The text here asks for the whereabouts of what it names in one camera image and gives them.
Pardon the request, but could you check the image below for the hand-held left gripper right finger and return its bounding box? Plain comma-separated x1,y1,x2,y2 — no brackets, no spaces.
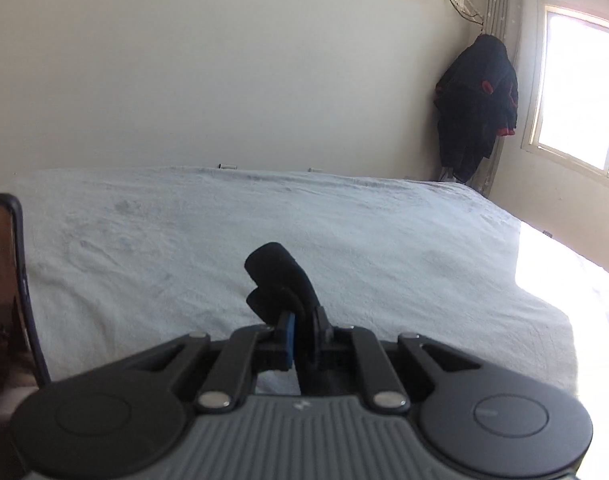
304,305,466,412

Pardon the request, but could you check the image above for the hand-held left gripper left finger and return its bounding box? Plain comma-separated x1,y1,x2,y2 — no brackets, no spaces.
122,310,296,414

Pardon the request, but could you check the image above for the beige sweatshirt with black sleeves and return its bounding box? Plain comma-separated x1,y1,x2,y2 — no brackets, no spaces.
244,242,323,397

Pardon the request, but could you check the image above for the bed with grey sheet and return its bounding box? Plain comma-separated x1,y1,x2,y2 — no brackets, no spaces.
0,164,609,413

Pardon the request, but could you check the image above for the dark hanging coat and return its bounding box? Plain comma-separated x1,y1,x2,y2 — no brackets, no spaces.
433,33,520,184

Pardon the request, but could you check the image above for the smartphone with dark case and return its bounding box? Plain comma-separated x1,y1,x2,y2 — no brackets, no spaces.
0,193,53,392

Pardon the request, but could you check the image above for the window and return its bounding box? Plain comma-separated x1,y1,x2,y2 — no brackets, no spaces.
521,2,609,182

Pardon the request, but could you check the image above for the grey patterned curtain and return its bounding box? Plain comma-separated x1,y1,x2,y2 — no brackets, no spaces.
481,0,524,197

